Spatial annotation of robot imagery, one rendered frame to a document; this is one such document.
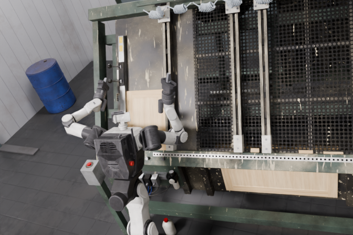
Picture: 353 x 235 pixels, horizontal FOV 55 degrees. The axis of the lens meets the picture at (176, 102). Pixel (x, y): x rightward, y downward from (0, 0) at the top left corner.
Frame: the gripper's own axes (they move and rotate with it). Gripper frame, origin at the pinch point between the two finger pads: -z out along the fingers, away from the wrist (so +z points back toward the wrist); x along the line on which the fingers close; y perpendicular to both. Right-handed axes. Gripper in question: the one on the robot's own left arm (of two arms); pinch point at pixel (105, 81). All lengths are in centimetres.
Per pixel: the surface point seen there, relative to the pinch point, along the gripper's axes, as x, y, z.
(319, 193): 103, 159, 48
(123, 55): -3.3, 11.8, -23.4
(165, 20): -21, 54, -38
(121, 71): 3.2, 9.9, -11.5
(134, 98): 18.6, 19.6, 6.0
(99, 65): -0.2, -11.7, -17.0
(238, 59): 0, 109, -12
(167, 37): -11, 54, -30
